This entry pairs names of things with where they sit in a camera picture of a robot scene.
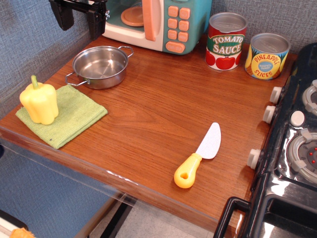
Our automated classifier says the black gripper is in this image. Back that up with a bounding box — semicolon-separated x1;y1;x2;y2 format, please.
49;0;107;40

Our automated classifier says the yellow toy bell pepper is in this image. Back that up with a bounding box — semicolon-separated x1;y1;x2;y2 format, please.
19;75;59;125

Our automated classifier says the small steel pot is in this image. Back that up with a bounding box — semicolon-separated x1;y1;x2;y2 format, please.
65;46;134;90

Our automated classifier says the toy microwave oven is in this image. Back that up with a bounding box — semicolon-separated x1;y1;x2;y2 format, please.
103;0;212;55

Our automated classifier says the green folded cloth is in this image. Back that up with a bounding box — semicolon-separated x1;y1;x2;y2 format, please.
16;85;108;149

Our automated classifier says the tomato sauce can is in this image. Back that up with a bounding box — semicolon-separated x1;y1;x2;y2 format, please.
205;12;248;71

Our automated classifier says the pineapple slices can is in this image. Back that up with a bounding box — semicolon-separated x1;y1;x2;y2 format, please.
245;33;291;80

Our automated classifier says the orange object bottom left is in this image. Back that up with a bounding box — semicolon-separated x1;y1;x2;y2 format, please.
9;228;35;238

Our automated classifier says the black toy stove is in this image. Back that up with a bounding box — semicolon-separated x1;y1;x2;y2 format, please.
214;43;317;238

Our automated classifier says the toy knife yellow handle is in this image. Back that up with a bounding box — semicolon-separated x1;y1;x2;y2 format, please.
173;122;221;189

